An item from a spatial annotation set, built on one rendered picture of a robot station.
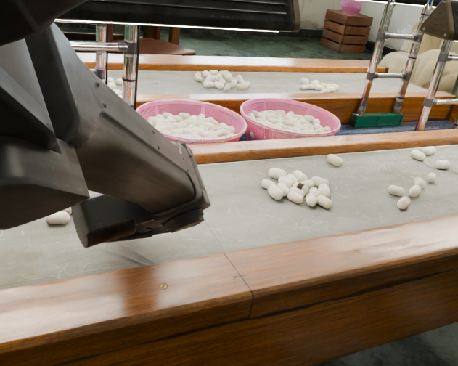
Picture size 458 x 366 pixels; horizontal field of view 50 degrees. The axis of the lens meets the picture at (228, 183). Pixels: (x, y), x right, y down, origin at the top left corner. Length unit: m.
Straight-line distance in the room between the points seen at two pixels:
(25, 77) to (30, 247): 0.60
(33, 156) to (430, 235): 0.79
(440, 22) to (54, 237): 0.83
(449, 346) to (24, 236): 1.54
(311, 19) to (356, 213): 6.36
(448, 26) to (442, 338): 1.21
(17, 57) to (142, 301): 0.48
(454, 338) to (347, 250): 1.26
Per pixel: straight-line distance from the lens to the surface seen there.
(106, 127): 0.25
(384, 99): 1.71
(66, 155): 0.21
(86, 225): 0.56
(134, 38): 0.96
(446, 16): 1.12
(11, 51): 0.18
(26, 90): 0.17
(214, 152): 1.03
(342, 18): 6.54
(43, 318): 0.61
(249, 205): 0.90
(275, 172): 1.00
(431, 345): 1.94
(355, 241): 0.82
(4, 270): 0.73
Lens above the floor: 1.18
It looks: 27 degrees down
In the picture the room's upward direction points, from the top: 9 degrees clockwise
